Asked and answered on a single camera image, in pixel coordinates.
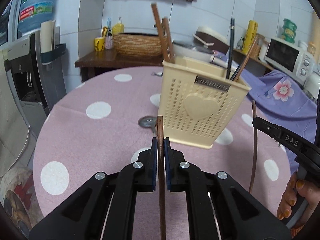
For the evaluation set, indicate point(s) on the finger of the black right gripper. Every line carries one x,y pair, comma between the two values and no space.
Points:
280,134

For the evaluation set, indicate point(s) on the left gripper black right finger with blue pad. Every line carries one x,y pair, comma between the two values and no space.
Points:
218,207

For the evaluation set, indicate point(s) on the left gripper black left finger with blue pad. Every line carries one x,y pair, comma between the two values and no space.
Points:
104,206

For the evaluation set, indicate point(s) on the brown wooden chopstick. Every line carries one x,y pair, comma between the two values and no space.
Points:
255,149
167,33
161,177

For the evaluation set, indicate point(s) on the steel spoon wooden handle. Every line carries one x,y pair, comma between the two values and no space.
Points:
148,122

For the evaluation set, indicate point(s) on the black chopstick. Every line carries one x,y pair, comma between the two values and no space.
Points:
231,46

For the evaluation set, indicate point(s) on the person's right hand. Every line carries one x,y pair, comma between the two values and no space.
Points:
305,189

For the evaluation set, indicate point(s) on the purple floral cloth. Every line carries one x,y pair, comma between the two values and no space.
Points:
283,102

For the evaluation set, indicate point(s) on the white microwave oven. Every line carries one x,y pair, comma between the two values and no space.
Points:
290,59

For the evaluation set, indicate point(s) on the cat print cushion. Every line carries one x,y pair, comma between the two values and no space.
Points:
19,199

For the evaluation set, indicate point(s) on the pink polka dot tablecloth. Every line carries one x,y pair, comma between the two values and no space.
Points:
95,128

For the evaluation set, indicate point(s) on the cream heart utensil holder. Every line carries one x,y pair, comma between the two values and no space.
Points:
197,101

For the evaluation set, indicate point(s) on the green stacked tubs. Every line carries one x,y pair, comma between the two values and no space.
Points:
289,31

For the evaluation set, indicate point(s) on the water dispenser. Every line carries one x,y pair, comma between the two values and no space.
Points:
38,86

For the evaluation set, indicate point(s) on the dark wooden side table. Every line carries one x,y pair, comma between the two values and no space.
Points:
99,62

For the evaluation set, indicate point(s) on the yellow mug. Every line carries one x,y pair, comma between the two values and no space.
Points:
99,44

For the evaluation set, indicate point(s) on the woven basin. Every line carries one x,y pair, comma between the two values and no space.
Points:
137,44

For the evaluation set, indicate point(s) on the paper cup holder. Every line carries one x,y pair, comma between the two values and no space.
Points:
50,51

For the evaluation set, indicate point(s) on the yellow soap bottle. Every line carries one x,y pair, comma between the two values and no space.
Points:
118,28

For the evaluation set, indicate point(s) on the blue water bottle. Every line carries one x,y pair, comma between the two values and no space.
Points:
34,12

